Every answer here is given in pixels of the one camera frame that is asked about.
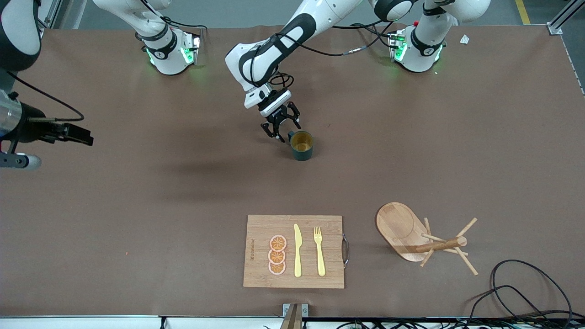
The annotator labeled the yellow plastic knife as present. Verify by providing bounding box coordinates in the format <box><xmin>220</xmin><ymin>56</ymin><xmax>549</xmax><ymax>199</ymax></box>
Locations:
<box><xmin>293</xmin><ymin>223</ymin><xmax>303</xmax><ymax>278</ymax></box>

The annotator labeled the metal bracket at table edge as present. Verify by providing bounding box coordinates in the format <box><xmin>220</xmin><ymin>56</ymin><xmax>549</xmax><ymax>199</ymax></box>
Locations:
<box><xmin>282</xmin><ymin>303</ymin><xmax>309</xmax><ymax>329</ymax></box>

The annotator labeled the yellow plastic fork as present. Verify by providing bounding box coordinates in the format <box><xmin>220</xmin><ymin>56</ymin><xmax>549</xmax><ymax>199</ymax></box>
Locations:
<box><xmin>314</xmin><ymin>226</ymin><xmax>326</xmax><ymax>277</ymax></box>

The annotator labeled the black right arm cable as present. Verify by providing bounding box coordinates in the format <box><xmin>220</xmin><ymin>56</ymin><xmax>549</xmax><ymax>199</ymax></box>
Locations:
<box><xmin>5</xmin><ymin>69</ymin><xmax>85</xmax><ymax>122</ymax></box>

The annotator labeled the dark green mug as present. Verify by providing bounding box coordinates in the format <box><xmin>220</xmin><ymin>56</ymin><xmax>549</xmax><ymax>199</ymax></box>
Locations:
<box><xmin>287</xmin><ymin>130</ymin><xmax>314</xmax><ymax>161</ymax></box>

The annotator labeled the black looped cable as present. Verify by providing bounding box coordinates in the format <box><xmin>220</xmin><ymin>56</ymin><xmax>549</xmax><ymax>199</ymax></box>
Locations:
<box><xmin>466</xmin><ymin>286</ymin><xmax>549</xmax><ymax>320</ymax></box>
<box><xmin>490</xmin><ymin>260</ymin><xmax>573</xmax><ymax>320</ymax></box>

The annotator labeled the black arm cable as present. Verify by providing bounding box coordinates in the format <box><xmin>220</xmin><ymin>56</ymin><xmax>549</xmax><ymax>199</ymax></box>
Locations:
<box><xmin>5</xmin><ymin>69</ymin><xmax>85</xmax><ymax>122</ymax></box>
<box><xmin>267</xmin><ymin>21</ymin><xmax>398</xmax><ymax>90</ymax></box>

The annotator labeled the wooden board with metal handle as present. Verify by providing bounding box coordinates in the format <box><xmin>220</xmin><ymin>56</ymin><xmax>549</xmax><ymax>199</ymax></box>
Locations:
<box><xmin>243</xmin><ymin>215</ymin><xmax>350</xmax><ymax>289</ymax></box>

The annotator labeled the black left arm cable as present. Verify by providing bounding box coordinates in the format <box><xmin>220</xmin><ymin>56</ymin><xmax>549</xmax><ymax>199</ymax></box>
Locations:
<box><xmin>267</xmin><ymin>21</ymin><xmax>398</xmax><ymax>90</ymax></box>

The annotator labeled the aluminium frame profile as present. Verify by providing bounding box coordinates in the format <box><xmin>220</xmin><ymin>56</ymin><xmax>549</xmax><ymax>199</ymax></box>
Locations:
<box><xmin>547</xmin><ymin>0</ymin><xmax>585</xmax><ymax>35</ymax></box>
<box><xmin>39</xmin><ymin>0</ymin><xmax>62</xmax><ymax>29</ymax></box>

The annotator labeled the wooden mug rack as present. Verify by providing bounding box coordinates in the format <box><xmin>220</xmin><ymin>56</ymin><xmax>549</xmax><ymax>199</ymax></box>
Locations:
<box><xmin>376</xmin><ymin>202</ymin><xmax>479</xmax><ymax>276</ymax></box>

